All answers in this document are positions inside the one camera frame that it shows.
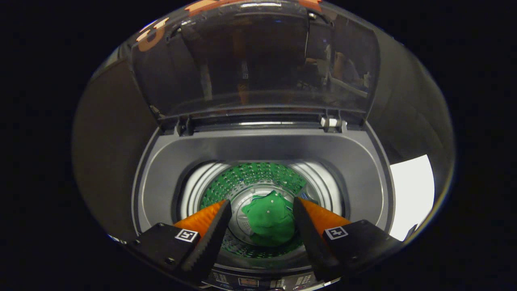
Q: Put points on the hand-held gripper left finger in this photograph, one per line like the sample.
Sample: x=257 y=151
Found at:
x=210 y=238

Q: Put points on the grey washing machine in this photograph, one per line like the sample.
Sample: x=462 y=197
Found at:
x=262 y=145

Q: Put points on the green polo shirt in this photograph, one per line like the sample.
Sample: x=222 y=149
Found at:
x=268 y=220

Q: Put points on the dark transparent washing machine lid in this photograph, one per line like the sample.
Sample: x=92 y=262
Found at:
x=254 y=72

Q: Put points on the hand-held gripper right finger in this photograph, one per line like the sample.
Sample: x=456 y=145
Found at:
x=313 y=238

